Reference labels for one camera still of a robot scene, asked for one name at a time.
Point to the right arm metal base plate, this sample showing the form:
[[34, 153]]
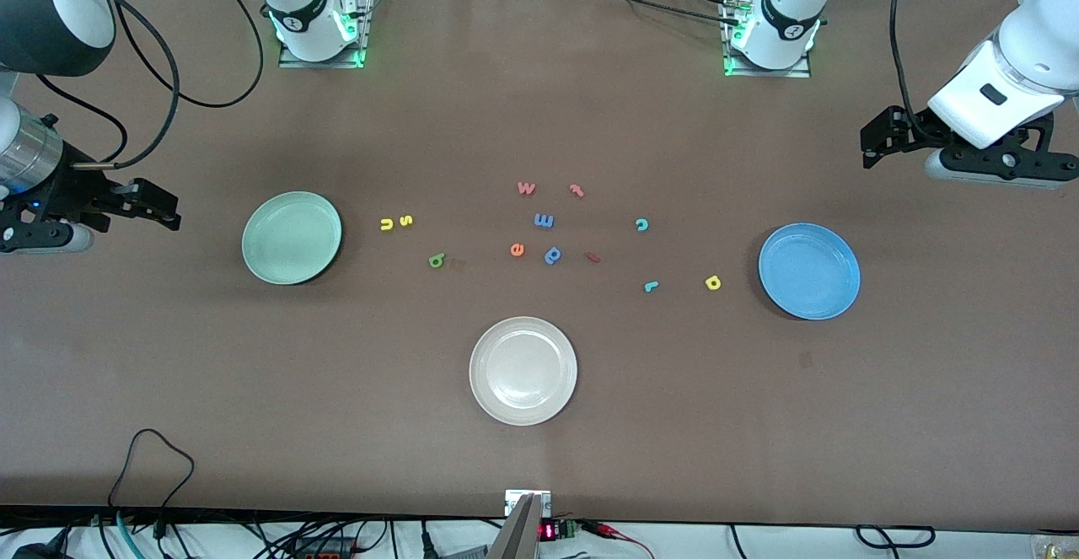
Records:
[[364, 28]]

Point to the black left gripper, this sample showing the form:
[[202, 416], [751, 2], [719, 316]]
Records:
[[912, 128]]

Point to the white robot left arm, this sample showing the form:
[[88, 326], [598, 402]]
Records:
[[1024, 61]]

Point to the blue letter p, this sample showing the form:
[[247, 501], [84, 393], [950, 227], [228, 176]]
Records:
[[553, 255]]

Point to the blue letter m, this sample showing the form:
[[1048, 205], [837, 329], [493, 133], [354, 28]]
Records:
[[544, 221]]

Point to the blue plate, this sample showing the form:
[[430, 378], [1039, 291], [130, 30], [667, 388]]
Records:
[[809, 271]]

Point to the white plate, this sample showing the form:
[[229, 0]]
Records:
[[523, 371]]

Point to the white marker tag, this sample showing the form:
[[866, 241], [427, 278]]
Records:
[[516, 498]]

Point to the black power strip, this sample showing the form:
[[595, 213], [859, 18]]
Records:
[[324, 549]]

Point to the pink letter w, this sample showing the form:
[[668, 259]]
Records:
[[526, 189]]

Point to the green plate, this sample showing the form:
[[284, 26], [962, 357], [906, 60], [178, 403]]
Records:
[[291, 239]]

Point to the green letter b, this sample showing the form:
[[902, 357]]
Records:
[[437, 261]]

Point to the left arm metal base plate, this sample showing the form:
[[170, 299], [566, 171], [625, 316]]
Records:
[[801, 72]]

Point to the green terminal block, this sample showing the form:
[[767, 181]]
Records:
[[569, 529]]

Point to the grey metal bracket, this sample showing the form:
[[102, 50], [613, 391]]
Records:
[[518, 538]]

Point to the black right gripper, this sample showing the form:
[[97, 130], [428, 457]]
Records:
[[74, 189]]

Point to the red clip lead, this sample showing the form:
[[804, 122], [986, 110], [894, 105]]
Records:
[[611, 531]]

